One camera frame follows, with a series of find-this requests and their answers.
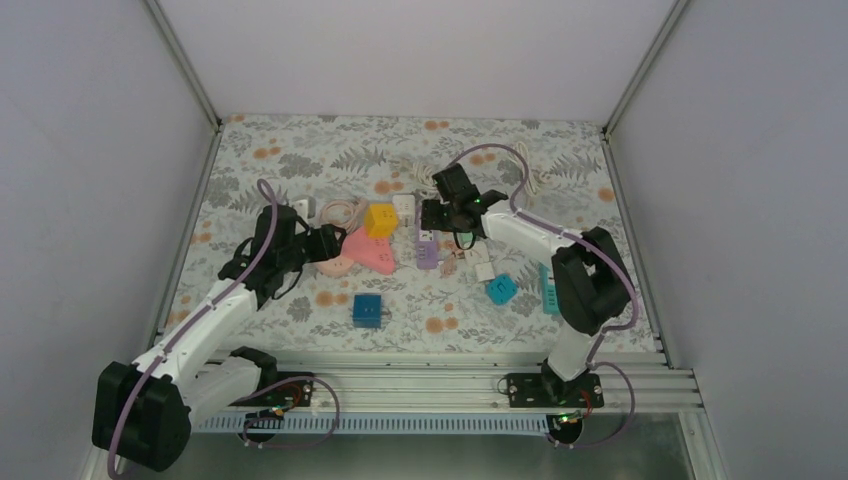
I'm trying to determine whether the white coiled cable centre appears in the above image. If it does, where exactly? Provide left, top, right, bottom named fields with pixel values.
left=409, top=158, right=440, bottom=197

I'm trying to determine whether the dark blue cube socket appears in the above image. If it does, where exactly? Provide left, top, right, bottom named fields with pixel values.
left=352, top=293, right=382, bottom=329

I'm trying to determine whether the white plug adapter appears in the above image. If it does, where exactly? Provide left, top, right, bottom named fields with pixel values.
left=391, top=193, right=417, bottom=227

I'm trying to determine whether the purple power strip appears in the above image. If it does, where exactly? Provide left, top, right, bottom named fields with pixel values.
left=415, top=206, right=439, bottom=270

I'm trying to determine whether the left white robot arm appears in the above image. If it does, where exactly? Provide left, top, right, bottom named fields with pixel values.
left=92, top=202, right=347, bottom=472

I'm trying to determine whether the yellow cube socket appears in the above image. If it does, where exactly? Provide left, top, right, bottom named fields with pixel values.
left=363, top=203, right=399, bottom=239

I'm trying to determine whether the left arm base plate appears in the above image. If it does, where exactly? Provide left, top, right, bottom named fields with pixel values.
left=230, top=372, right=314, bottom=408

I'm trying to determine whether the teal power strip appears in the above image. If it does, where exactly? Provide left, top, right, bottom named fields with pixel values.
left=539, top=264, right=560, bottom=315

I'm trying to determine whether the pink triangular power strip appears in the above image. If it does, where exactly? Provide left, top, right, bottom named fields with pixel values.
left=342, top=227, right=396, bottom=275

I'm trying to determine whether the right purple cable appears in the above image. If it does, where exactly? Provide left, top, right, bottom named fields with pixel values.
left=445, top=142, right=641, bottom=450

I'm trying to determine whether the white square plug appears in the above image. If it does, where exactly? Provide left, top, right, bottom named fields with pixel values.
left=473, top=262, right=496, bottom=282

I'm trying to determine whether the pink coiled cable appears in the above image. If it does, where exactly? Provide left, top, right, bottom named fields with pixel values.
left=317, top=197, right=370, bottom=233

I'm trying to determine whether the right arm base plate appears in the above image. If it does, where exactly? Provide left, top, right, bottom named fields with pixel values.
left=503, top=371, right=605, bottom=409

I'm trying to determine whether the cyan cube socket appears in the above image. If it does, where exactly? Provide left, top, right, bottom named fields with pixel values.
left=485, top=274, right=518, bottom=306

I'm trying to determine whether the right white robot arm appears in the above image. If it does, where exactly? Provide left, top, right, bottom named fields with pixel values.
left=420, top=164, right=635, bottom=407

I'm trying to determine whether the aluminium rail frame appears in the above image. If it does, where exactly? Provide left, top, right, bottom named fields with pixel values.
left=275, top=351, right=703, bottom=413

